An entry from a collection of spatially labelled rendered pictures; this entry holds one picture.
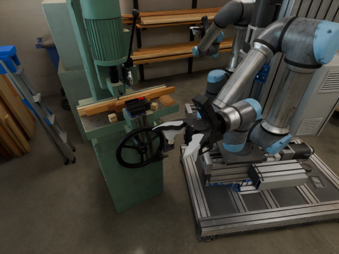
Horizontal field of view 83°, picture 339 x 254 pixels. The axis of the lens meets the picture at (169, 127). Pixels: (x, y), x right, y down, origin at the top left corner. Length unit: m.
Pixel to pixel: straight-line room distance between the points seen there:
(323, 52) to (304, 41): 0.06
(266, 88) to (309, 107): 0.29
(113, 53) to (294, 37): 0.78
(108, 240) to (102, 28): 1.44
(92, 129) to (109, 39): 0.48
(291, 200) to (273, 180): 0.68
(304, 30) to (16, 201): 2.30
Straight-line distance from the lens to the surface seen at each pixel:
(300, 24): 0.80
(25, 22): 3.49
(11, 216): 2.19
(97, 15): 1.05
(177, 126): 0.55
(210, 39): 1.44
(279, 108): 0.87
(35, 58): 3.60
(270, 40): 0.82
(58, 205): 2.05
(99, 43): 1.08
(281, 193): 1.85
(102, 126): 1.15
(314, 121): 1.42
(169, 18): 3.20
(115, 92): 1.20
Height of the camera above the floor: 1.57
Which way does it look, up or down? 38 degrees down
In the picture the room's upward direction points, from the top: straight up
